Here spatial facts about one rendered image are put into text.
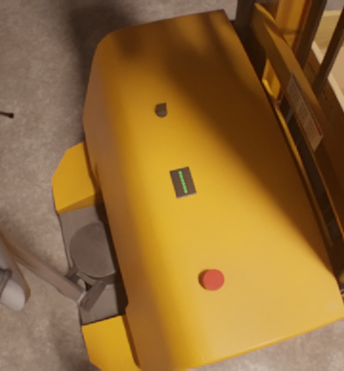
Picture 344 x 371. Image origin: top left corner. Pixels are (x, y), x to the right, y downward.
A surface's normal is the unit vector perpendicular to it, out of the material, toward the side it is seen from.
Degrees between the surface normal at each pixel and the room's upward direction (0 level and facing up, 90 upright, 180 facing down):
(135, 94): 14
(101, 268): 0
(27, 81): 0
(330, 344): 0
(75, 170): 22
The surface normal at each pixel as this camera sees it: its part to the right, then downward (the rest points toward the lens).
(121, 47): -0.25, -0.31
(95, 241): -0.02, -0.38
